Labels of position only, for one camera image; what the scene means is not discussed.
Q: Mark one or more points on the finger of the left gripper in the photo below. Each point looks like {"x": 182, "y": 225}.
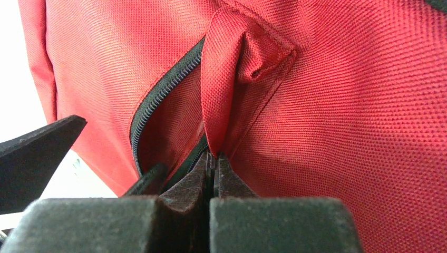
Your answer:
{"x": 29, "y": 161}
{"x": 151, "y": 183}

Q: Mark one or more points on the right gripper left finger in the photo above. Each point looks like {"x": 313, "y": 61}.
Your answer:
{"x": 175, "y": 221}

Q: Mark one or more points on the red student backpack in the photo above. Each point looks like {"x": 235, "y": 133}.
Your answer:
{"x": 342, "y": 99}

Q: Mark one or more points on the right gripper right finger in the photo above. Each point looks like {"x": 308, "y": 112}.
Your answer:
{"x": 242, "y": 221}

